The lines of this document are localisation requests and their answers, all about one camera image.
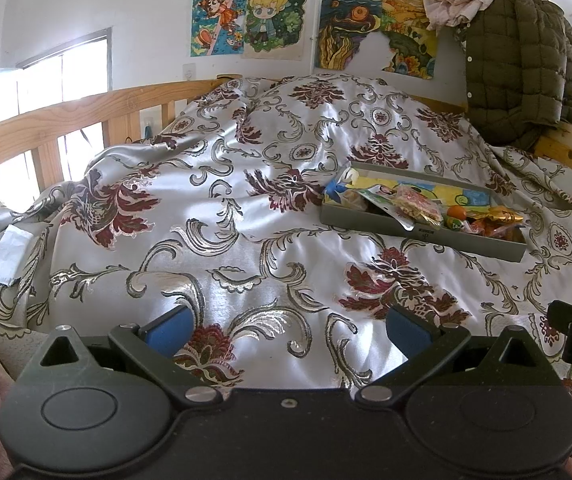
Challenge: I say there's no olive puffer jacket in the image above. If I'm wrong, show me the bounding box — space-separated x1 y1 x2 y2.
458 0 572 148

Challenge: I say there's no blond child poster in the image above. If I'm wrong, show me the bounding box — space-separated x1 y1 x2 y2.
243 0 312 63

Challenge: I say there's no window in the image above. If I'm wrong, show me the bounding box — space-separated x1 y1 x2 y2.
0 27 113 201

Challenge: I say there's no floral printed blanket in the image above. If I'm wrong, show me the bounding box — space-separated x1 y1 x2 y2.
0 74 572 480

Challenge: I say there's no orange snack bag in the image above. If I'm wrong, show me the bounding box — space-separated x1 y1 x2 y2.
466 220 517 238

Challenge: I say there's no torn swirl painting poster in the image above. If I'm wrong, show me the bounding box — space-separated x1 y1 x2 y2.
313 0 439 81

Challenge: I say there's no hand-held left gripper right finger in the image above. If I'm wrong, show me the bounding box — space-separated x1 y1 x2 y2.
355 305 534 407

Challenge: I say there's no pink crumpled cloth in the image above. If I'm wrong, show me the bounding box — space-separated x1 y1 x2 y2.
423 0 559 31

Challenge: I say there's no golden snack packet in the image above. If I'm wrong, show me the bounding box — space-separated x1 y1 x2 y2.
466 207 524 226

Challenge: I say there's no grey tray with painted picture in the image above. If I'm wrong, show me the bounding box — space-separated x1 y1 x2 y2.
320 161 528 263

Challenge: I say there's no white folded cloth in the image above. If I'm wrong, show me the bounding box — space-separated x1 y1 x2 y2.
0 224 33 287

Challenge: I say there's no wooden bed side rail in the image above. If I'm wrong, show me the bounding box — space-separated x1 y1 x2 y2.
0 74 243 196

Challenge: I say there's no white and blue paper piece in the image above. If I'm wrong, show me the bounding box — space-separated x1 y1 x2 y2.
325 169 359 203

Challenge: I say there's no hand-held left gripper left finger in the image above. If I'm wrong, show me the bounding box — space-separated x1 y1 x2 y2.
40 305 223 407

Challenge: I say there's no orange-haired girl poster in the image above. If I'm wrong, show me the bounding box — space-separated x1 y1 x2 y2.
190 0 249 58

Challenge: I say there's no white snack packet red label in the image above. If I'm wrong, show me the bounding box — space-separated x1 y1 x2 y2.
358 186 419 233

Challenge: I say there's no clear flower-print cracker packet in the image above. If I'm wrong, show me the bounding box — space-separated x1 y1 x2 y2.
393 184 444 226

